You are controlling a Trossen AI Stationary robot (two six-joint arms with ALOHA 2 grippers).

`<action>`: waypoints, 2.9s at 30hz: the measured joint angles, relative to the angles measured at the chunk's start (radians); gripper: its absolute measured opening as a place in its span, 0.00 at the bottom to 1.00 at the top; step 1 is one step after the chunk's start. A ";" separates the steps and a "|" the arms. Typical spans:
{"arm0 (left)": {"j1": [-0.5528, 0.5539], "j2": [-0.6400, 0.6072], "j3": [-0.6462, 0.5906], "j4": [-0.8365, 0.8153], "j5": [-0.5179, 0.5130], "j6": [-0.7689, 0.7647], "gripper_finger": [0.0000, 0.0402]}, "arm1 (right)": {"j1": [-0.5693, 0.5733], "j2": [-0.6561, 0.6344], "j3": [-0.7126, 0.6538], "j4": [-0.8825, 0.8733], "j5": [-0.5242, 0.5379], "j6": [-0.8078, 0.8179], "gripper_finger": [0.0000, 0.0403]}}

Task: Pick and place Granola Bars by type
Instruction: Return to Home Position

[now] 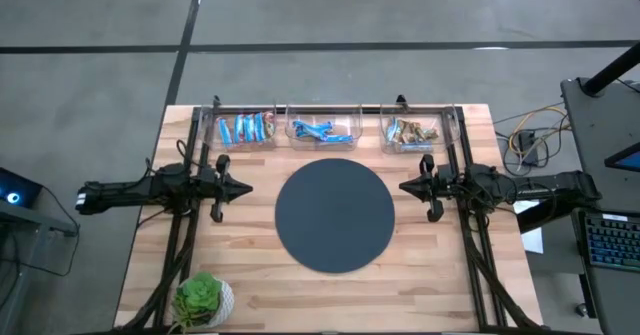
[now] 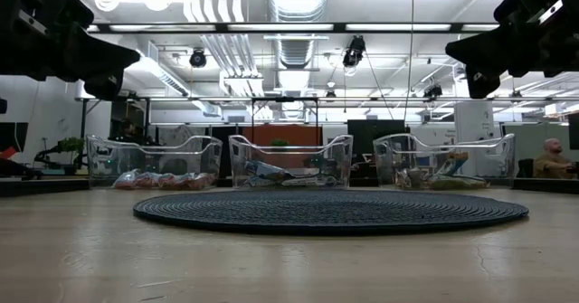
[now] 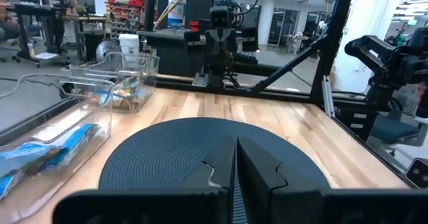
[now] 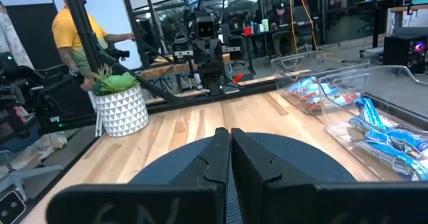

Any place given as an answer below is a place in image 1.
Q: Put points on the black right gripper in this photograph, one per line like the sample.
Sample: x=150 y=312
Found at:
x=435 y=185

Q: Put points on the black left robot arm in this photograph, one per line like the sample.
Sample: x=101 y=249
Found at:
x=135 y=190

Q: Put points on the black power adapter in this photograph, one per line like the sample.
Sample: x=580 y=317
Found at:
x=527 y=142

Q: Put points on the white paper sheet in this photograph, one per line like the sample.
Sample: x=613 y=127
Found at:
x=532 y=237

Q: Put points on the dark monitor screen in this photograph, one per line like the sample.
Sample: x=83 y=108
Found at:
x=629 y=161

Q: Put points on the blue crispy rice bar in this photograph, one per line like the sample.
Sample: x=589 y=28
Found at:
x=340 y=138
x=307 y=129
x=326 y=126

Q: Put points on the black stand pole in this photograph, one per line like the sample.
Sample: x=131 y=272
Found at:
x=607 y=72

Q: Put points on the dark glass side table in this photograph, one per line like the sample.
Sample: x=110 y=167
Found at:
x=30 y=240

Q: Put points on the clear plastic bin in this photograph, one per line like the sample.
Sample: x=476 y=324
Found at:
x=210 y=135
x=450 y=125
x=350 y=120

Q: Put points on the backlit computer keyboard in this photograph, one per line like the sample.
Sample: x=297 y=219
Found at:
x=612 y=242

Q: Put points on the computer with blue light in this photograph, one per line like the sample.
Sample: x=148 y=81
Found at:
x=20 y=190

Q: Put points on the grey workstation desk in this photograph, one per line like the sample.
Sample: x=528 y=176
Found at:
x=590 y=140

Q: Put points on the black diagonal support beam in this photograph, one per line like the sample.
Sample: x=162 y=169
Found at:
x=550 y=215

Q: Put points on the small black clamp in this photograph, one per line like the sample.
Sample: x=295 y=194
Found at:
x=400 y=99
x=216 y=101

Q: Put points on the round dark woven placemat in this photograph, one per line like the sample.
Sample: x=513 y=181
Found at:
x=335 y=215

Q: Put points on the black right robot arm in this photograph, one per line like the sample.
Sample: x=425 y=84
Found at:
x=525 y=185

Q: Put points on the blue snack bar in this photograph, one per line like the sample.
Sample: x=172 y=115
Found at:
x=239 y=128

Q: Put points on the desk caster wheel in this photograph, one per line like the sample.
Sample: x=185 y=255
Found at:
x=581 y=310

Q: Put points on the succulent in white pot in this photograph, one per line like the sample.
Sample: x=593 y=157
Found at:
x=200 y=297

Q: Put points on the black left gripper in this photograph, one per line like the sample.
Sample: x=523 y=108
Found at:
x=217 y=185

